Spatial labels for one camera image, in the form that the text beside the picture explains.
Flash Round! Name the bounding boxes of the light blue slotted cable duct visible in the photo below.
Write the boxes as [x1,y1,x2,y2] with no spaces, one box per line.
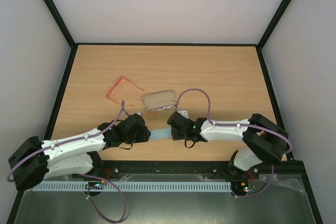
[33,181,232,193]

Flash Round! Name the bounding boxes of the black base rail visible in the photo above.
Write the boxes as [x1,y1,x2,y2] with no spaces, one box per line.
[70,159,263,180]

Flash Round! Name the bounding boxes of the red sunglasses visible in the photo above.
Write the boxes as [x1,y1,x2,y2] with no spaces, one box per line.
[106,76,145,107]

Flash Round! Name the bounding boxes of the flag pattern glasses case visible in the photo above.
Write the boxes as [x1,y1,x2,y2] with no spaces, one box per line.
[143,90,176,113]

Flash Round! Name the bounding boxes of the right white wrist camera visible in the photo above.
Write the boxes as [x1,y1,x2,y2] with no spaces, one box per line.
[177,110,189,119]

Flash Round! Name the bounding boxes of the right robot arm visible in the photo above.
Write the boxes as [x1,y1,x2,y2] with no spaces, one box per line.
[167,112,292,179]

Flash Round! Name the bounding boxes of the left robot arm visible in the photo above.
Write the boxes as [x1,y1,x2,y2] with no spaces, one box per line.
[6,113,151,191]

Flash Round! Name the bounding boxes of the light blue cleaning cloth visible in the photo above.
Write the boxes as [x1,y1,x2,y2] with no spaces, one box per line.
[149,127,172,141]

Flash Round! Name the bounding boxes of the black aluminium frame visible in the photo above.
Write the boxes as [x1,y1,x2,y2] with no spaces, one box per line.
[5,0,324,224]

